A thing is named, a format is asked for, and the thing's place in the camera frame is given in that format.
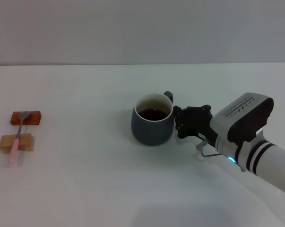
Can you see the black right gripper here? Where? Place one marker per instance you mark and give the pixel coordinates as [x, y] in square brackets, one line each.
[196, 120]

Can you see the grey ceramic cup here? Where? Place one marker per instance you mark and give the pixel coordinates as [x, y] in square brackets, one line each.
[151, 133]

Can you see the dark coffee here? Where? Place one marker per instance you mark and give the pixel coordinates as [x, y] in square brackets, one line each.
[152, 114]

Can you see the reddish brown wooden block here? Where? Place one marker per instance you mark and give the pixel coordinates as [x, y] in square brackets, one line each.
[34, 118]

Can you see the light wooden block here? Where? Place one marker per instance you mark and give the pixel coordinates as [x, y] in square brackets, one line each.
[26, 142]

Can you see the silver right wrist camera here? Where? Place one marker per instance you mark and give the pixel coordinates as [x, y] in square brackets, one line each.
[246, 116]

